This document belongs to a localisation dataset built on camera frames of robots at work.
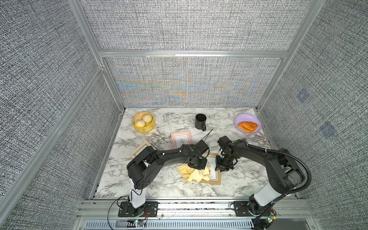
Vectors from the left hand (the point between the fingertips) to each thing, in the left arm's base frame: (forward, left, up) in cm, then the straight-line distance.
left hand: (205, 167), depth 86 cm
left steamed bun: (+33, +43, +3) cm, 55 cm away
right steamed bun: (+38, +38, +3) cm, 54 cm away
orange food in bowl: (+28, -35, +1) cm, 45 cm away
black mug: (+33, -1, +5) cm, 34 cm away
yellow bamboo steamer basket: (+31, +37, +2) cm, 48 cm away
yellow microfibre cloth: (-5, +8, +4) cm, 10 cm away
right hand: (0, -8, -2) cm, 8 cm away
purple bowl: (+40, -38, -2) cm, 56 cm away
